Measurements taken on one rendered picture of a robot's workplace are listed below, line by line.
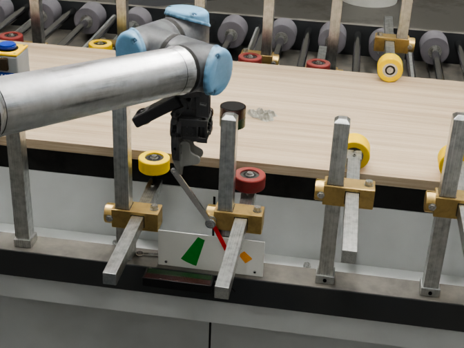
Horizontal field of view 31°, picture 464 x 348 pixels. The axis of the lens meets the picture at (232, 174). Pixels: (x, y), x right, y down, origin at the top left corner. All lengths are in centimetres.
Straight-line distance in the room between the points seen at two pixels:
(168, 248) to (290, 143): 46
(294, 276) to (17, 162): 72
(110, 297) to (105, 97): 96
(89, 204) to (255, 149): 48
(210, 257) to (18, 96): 93
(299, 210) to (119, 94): 94
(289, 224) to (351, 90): 58
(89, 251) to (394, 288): 76
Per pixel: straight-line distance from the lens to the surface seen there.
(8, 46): 192
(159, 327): 247
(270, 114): 237
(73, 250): 212
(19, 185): 206
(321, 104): 247
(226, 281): 173
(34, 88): 123
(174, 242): 201
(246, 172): 203
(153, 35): 158
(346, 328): 213
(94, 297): 220
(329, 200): 189
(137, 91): 137
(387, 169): 214
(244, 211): 195
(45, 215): 236
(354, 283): 204
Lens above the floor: 187
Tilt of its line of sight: 28 degrees down
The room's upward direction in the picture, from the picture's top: 2 degrees clockwise
